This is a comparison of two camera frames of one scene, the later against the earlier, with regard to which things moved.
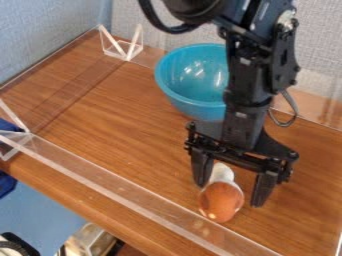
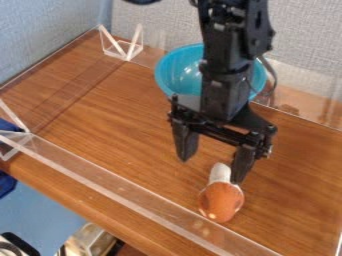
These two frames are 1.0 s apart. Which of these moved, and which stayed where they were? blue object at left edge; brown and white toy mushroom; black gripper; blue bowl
Moved: black gripper
Stayed: brown and white toy mushroom; blue bowl; blue object at left edge
